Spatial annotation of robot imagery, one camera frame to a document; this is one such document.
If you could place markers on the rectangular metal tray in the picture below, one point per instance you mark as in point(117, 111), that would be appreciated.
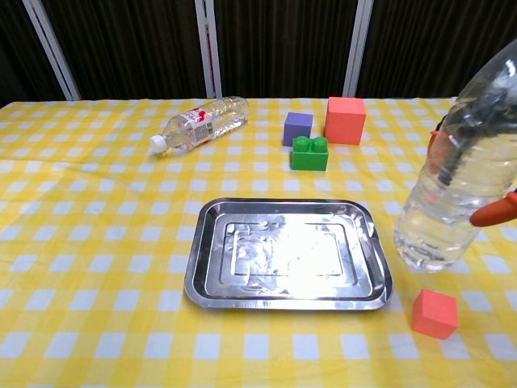
point(282, 258)

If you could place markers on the green plastic building brick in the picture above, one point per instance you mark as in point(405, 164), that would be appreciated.
point(309, 159)

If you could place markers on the small orange foam cube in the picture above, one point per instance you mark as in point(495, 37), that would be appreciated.
point(434, 317)

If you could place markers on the transparent bottle with green cap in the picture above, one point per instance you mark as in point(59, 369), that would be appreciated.
point(440, 230)

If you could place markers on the white partition post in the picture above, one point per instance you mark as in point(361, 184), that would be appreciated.
point(208, 48)
point(52, 48)
point(358, 44)

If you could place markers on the purple foam cube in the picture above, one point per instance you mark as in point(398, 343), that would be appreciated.
point(297, 128)

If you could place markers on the large orange foam cube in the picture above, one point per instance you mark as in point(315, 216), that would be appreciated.
point(344, 123)

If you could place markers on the transparent bottle with red label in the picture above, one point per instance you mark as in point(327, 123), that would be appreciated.
point(202, 123)

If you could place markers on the yellow white checkered tablecloth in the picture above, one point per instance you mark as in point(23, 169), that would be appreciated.
point(101, 242)

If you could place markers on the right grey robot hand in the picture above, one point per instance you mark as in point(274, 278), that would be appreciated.
point(494, 214)

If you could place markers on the dark corrugated partition panel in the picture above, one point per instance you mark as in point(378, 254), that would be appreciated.
point(16, 56)
point(282, 48)
point(133, 48)
point(424, 44)

